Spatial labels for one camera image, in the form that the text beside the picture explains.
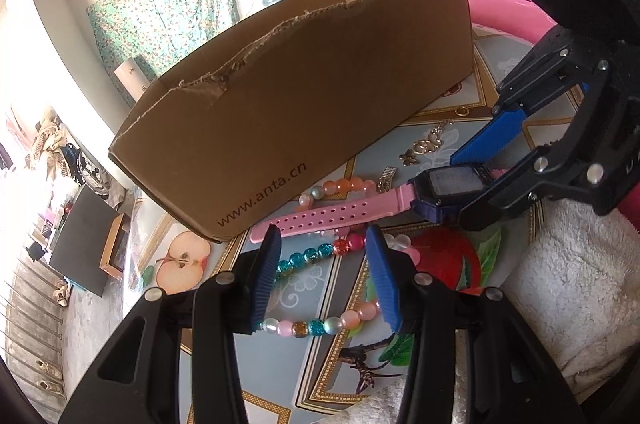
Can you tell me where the pink strap digital watch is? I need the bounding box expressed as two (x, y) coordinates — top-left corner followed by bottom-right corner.
(250, 164), (504, 244)

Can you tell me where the silver rhinestone clip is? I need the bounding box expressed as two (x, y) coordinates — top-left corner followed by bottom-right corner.
(376, 166), (397, 193)

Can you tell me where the gold charm chain bracelet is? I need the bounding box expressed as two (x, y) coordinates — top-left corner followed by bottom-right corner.
(398, 118), (454, 168)

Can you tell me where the multicolour bead bracelet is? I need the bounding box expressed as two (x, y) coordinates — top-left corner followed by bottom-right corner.
(257, 230), (424, 340)

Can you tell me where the peach bead bracelet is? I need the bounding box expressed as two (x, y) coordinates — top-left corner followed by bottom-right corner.
(297, 175), (379, 210)

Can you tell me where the patterned fruit tablecloth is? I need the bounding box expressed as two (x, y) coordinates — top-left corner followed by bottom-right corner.
(122, 28), (546, 423)

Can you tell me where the brown cardboard box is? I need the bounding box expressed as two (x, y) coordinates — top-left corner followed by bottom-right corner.
(108, 0), (474, 242)

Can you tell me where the small wooden stool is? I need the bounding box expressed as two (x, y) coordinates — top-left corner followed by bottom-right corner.
(100, 214), (130, 281)

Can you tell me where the white fluffy blanket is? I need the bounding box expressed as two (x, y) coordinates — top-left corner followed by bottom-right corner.
(337, 201), (639, 423)

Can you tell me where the dark grey cabinet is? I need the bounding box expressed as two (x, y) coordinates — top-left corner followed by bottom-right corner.
(49, 186), (118, 297)

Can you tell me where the rolled beige mat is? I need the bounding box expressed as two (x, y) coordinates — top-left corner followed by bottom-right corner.
(114, 58), (151, 102)

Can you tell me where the pile of clothes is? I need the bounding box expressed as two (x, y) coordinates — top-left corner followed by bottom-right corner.
(26, 108), (111, 200)

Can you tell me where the green floral wall cloth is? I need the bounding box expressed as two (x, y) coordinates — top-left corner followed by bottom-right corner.
(87, 0), (240, 78)

